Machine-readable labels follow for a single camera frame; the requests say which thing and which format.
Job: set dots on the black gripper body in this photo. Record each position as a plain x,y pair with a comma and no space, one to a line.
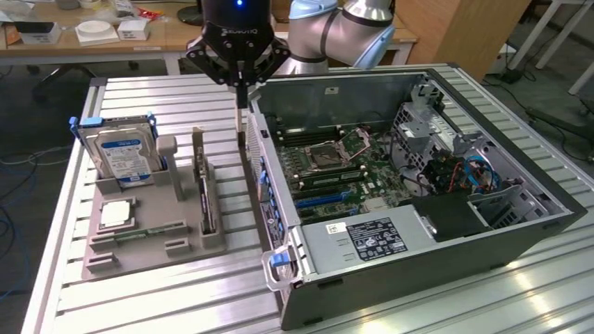
239,31

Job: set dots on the graphics card with metal bracket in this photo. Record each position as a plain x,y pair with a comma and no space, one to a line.
206,195

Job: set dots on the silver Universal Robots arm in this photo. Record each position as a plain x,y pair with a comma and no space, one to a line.
320,31

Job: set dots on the black RAM slot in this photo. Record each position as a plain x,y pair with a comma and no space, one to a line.
312,142
311,134
311,129
311,137

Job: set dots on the long blue expansion slot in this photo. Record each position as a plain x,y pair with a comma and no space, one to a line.
322,196

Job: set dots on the white paper stack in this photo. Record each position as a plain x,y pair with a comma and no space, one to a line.
280,35

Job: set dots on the black round lamp base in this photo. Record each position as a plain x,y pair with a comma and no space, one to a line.
190,15

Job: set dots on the red packet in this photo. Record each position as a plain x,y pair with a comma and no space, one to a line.
151,14

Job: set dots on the white labelled box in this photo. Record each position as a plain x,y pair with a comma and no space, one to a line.
134,30

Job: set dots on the clear plastic bag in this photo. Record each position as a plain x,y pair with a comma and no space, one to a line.
124,7

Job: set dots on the white round holder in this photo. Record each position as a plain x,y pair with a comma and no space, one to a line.
96,31

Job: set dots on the metal socket cover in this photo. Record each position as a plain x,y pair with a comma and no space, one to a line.
355,139

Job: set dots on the wooden desk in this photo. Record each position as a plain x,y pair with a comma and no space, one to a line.
64,48

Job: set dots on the CPU socket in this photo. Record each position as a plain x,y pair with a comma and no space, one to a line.
324,156

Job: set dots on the grey cup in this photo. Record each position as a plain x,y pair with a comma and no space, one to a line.
68,4

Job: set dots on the black chair base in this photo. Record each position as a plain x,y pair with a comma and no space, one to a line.
51,81

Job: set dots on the hard disk in blue caddy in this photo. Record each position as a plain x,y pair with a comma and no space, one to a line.
120,156

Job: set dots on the white box with black top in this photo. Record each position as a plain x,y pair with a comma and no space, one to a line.
37,33

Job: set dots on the RAM stick with black label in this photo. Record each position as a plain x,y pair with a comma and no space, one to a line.
334,179

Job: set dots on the silver perforated disk bay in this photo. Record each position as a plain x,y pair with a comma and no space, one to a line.
418,135

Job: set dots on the wooden cabinet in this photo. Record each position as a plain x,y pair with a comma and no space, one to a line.
463,31

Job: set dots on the green motherboard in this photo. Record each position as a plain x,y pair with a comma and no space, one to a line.
380,181

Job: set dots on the silver chipset heatsink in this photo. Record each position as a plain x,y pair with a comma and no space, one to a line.
380,204

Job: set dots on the silver CPU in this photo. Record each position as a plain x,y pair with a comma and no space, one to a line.
115,214

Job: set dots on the white box with red button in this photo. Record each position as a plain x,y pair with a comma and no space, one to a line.
503,59

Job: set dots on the green RAM stick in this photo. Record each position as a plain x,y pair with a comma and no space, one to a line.
139,234

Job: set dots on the grey power supply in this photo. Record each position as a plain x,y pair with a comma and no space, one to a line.
371,240

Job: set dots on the grey parts rack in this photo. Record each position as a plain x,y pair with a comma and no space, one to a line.
158,250

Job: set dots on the black plastic shroud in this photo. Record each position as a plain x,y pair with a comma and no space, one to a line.
450,219

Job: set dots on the black floor stand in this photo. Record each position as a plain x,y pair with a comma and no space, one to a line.
561,118

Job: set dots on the silver angled drive cage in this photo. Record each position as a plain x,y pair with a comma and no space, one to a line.
506,208

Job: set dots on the black open PC case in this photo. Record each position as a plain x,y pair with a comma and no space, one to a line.
418,278

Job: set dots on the white table frame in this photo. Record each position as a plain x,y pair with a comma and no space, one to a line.
557,21

